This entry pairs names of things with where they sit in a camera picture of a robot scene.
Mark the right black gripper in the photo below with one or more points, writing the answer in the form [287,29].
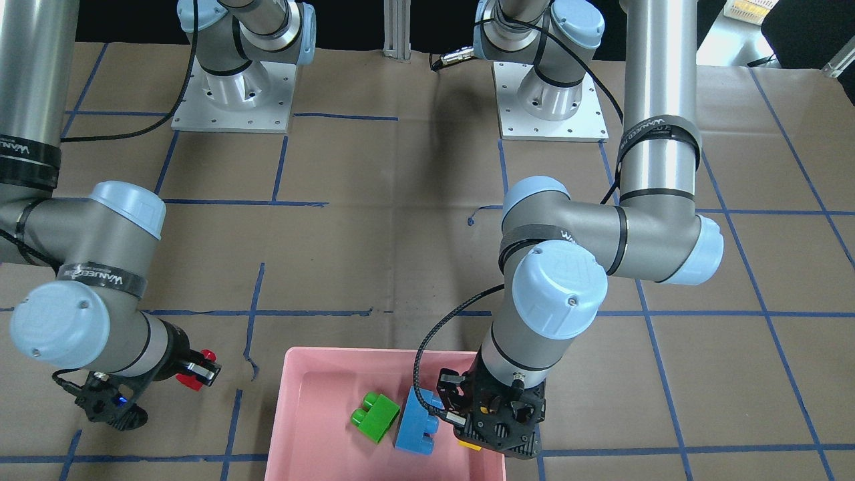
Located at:
[175,352]

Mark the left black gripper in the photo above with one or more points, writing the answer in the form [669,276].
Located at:
[451,390]

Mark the red toy block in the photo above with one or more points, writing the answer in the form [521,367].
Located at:
[197,371]

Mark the yellow toy block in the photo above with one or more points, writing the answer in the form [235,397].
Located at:
[469,445]

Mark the blue toy block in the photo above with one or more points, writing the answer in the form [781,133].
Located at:
[417,427]

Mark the green toy block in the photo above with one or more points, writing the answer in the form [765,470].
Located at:
[375,416]

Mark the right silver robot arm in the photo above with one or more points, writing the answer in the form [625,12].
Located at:
[102,246]

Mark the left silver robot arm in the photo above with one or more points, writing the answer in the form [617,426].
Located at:
[556,254]

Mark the pink plastic box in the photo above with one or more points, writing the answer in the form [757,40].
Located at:
[313,437]

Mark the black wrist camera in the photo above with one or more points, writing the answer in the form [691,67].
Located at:
[112,399]

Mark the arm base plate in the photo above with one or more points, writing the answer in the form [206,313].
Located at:
[256,100]
[532,110]

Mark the aluminium frame post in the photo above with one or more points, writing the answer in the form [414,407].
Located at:
[396,15]

